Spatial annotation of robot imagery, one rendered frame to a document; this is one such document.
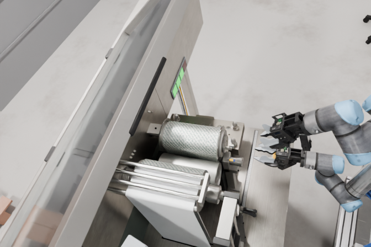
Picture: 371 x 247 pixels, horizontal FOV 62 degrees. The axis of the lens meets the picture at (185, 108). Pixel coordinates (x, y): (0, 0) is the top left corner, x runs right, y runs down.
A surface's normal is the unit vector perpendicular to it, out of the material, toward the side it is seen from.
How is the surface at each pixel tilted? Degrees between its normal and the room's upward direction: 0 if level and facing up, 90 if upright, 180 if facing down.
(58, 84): 0
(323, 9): 0
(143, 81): 48
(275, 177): 0
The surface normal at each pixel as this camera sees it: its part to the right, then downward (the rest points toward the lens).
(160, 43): 0.57, -0.32
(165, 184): -0.18, -0.59
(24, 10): 0.90, 0.22
